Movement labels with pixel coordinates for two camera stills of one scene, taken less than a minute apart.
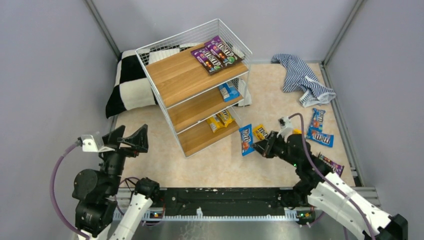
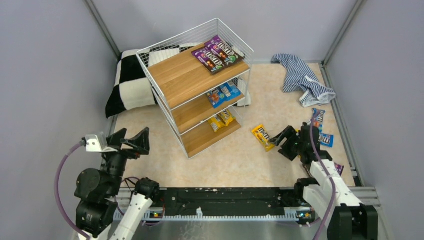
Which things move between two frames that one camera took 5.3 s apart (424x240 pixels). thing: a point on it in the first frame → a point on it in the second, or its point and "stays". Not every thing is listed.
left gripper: x=120 y=151 stays
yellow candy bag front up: x=260 y=131 stays
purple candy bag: x=337 y=168 stays
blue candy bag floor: x=246 y=134 → x=216 y=97
